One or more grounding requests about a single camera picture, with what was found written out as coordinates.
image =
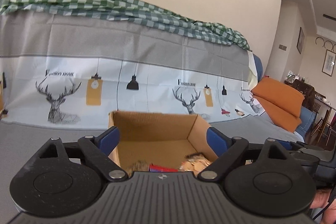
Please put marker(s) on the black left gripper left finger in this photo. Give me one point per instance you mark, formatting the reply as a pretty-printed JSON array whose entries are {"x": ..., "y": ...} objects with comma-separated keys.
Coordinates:
[{"x": 96, "y": 151}]

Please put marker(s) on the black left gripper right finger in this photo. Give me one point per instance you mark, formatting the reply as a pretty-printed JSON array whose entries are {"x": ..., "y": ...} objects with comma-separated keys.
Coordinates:
[{"x": 230, "y": 152}]

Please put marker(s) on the clear bag of round crackers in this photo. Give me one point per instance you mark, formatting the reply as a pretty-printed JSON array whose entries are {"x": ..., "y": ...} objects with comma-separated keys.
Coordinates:
[{"x": 194, "y": 163}]

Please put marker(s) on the round seed cracker pack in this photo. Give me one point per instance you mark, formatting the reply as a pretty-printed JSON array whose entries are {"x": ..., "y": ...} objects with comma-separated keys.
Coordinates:
[{"x": 138, "y": 166}]

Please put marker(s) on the red shrimp snack packet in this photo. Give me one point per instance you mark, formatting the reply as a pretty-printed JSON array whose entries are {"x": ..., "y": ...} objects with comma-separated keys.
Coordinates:
[{"x": 157, "y": 168}]

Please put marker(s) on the person's right hand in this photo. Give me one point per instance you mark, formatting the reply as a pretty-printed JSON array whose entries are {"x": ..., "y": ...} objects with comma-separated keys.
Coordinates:
[{"x": 321, "y": 201}]

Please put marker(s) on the wooden chair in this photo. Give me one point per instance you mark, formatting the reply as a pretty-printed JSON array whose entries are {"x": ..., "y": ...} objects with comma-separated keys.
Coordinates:
[{"x": 324, "y": 128}]

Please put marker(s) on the cardboard box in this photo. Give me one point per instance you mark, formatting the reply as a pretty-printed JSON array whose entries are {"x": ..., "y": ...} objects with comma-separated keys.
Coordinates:
[{"x": 159, "y": 139}]

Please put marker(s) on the orange cushion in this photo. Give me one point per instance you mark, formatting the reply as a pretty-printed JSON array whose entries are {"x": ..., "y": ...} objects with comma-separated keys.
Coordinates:
[{"x": 281, "y": 102}]

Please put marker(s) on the dark dining table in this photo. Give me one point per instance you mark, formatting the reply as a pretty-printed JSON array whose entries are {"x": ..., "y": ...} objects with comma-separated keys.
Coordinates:
[{"x": 308, "y": 92}]

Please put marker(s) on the grey deer print sofa cover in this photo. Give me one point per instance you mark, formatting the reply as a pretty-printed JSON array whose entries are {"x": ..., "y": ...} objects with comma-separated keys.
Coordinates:
[{"x": 63, "y": 75}]

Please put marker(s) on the small dark framed picture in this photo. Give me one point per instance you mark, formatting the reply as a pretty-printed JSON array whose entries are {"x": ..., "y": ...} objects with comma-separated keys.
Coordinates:
[{"x": 300, "y": 40}]

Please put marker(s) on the green checked blanket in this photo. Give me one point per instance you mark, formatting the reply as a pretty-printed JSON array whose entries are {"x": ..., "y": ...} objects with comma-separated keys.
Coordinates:
[{"x": 134, "y": 11}]

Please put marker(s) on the wall switch plate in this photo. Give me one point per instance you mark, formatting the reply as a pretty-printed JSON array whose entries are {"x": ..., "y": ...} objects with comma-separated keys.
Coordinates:
[{"x": 282, "y": 47}]

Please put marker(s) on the white framed wall picture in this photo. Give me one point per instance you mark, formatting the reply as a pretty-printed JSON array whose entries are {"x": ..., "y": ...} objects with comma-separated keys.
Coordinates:
[{"x": 329, "y": 63}]

